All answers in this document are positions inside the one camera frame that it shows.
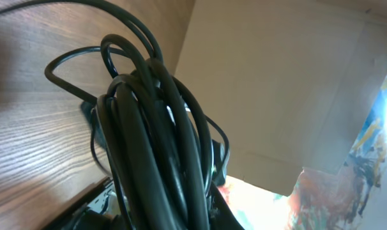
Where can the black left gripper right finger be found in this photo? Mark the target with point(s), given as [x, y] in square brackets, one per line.
[221, 216]

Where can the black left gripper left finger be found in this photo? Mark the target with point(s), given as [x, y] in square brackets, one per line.
[88, 213]

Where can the colourful painted wall panel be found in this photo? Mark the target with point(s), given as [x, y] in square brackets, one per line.
[354, 198]

